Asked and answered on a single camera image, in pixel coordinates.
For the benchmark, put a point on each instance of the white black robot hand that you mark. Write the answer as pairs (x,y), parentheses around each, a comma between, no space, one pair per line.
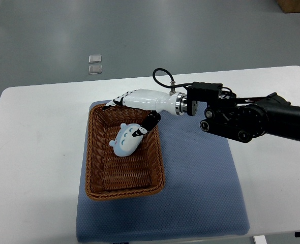
(148,100)

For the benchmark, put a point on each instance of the light blue plush toy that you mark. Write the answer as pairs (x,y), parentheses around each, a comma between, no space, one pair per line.
(127,139)

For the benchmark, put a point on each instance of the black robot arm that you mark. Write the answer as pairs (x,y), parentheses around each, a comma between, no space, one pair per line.
(241,119)

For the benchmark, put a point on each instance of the brown wicker basket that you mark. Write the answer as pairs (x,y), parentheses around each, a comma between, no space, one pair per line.
(111,177)

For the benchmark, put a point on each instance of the upper metal floor plate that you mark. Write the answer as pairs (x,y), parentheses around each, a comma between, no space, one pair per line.
(94,58)

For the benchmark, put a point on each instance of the blue quilted mat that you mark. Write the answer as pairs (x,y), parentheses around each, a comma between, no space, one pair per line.
(202,196)

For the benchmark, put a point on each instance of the brown cardboard box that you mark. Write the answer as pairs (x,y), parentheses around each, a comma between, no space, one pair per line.
(289,6)

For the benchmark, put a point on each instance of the white table leg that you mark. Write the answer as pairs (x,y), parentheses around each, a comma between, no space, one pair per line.
(259,239)

